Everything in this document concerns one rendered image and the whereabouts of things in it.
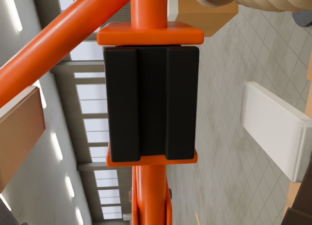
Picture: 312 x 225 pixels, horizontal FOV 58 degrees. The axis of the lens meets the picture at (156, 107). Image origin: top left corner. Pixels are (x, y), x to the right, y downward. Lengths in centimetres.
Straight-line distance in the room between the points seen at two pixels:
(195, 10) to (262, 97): 154
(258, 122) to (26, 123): 13
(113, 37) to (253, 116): 9
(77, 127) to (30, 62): 1136
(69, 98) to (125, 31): 1043
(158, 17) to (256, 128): 9
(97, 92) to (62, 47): 1003
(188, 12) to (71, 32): 151
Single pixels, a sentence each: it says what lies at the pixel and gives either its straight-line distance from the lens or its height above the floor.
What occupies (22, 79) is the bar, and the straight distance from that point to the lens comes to 21.
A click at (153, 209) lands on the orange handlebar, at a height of 120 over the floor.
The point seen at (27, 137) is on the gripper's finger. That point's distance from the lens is 17.
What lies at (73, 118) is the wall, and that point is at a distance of 1124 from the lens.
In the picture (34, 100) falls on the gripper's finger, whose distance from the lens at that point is 18.
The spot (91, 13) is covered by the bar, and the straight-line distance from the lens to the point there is 19.
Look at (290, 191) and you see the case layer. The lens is 142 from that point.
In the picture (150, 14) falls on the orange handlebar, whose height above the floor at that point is 120.
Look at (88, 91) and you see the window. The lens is 1022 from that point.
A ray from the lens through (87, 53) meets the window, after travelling 934.
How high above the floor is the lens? 121
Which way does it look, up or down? 4 degrees down
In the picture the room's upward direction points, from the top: 91 degrees counter-clockwise
